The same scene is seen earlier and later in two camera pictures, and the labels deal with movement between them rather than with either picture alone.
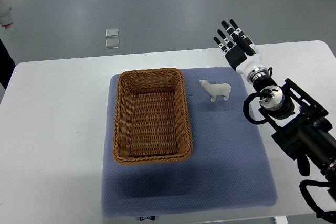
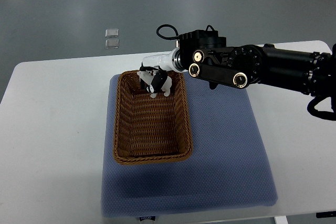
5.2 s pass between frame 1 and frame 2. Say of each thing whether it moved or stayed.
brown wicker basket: stayed
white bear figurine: moved
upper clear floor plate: stayed
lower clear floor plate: stayed
